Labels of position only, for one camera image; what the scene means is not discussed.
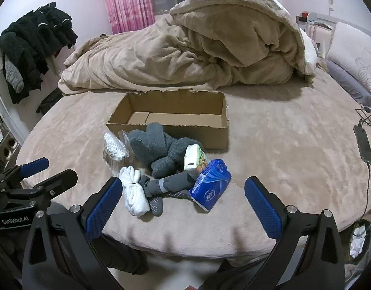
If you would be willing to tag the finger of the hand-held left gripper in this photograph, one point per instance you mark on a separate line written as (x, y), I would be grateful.
(36, 166)
(57, 180)

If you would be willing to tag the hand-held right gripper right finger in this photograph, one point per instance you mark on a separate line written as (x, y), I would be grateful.
(263, 208)

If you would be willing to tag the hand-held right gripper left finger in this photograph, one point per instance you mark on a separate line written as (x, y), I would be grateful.
(103, 207)

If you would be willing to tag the white rolled socks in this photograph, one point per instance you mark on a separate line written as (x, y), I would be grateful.
(134, 193)

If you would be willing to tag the white shelf unit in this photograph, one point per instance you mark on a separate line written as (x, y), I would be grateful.
(2, 145)

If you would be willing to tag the clear cotton swab box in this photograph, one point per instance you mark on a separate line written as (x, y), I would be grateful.
(114, 151)

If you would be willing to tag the blue tissue pack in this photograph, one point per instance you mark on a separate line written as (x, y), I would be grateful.
(211, 184)

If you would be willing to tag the round bed beige sheet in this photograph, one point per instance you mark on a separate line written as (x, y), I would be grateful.
(279, 145)

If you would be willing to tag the grey anti-slip dotted socks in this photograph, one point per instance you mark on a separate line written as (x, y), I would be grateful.
(170, 187)

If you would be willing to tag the fluffy dark grey socks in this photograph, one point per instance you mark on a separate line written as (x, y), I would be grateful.
(156, 148)

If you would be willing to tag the green white tissue pack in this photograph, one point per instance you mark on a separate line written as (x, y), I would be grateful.
(194, 157)

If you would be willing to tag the trash bin with bag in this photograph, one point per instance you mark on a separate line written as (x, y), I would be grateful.
(358, 241)

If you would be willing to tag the open cardboard box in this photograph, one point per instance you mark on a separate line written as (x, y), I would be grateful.
(173, 133)

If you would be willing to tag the black smartphone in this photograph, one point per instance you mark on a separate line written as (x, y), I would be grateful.
(362, 144)

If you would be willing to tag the pile of black clothes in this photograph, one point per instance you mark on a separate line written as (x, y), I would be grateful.
(31, 45)

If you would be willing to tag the grey pillow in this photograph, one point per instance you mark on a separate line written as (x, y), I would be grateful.
(345, 78)

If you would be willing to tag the beige fleece blanket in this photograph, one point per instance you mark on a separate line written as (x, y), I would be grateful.
(185, 54)

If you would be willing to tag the white embroidered pillow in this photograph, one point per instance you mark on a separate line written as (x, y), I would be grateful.
(351, 48)

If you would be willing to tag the pink curtain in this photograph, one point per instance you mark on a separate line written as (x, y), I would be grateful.
(128, 3)

